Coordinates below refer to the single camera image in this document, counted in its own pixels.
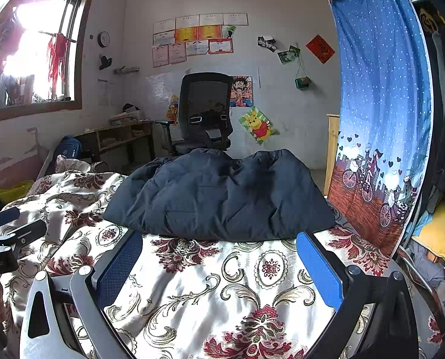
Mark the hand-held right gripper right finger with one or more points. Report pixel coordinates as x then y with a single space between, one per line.
320 269

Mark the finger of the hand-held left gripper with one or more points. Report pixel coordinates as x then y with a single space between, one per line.
3 217
29 230

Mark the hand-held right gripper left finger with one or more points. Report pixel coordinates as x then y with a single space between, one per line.
117 269

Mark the navy puffer jacket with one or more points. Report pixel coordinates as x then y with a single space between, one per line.
215 194

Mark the dark hanging clothes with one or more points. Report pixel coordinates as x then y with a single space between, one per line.
443 101

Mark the yellow plastic bin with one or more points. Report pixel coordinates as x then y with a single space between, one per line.
9 190

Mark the blue backpack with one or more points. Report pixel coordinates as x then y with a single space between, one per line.
69 147

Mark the floral satin blanket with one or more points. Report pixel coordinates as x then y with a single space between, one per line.
207 288

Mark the light wooden cabinet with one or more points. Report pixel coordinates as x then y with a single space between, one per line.
331 149

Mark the yellow cloth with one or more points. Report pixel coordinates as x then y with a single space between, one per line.
443 235

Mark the wooden desk with shelves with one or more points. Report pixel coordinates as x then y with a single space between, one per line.
121 129

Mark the stack of papers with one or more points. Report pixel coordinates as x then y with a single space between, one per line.
123 118

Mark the wood-framed window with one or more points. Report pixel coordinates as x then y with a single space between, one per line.
28 63

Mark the black bag on desk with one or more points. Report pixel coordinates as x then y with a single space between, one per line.
130 107

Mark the green hanging purse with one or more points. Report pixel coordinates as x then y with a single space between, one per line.
303 83

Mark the black mesh office chair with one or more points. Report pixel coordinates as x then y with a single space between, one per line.
203 93

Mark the blue printed curtain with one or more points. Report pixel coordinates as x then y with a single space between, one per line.
379 82

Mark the yellow bear wall poster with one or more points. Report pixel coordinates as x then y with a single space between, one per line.
259 125

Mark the white paper sheet on wall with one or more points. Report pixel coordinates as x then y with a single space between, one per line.
102 91

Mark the cartoon wall sticker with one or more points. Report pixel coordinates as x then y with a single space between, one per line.
173 110

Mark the black hat on wall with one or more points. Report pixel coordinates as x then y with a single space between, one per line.
104 63

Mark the small wall shelf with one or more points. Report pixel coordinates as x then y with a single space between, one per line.
126 70

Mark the anime wall poster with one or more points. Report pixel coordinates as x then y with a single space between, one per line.
242 91

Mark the round wall clock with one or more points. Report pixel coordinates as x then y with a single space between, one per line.
103 39

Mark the green wall photos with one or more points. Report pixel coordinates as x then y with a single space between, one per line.
289 54

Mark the red paper wall decoration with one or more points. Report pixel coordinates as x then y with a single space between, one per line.
320 48

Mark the black and white wall photos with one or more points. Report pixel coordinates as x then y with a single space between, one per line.
266 43

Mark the group of wall certificates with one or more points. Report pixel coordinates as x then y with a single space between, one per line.
200 35

